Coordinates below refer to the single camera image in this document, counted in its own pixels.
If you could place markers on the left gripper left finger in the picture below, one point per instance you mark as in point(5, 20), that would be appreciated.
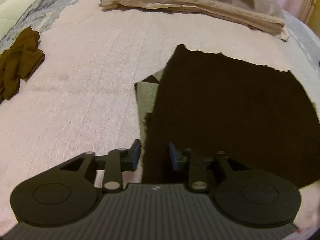
point(117, 162)

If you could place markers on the black and grey TJC sweater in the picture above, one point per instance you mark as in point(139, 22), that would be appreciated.
point(210, 102)

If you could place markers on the pink and blue bedspread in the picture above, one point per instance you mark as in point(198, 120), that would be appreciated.
point(82, 97)

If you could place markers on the brown tights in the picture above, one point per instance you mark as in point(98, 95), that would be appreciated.
point(20, 61)

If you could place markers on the white quilted headboard cushion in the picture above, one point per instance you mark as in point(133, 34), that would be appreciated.
point(17, 3)

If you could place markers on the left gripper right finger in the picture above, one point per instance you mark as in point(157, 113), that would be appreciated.
point(191, 170)

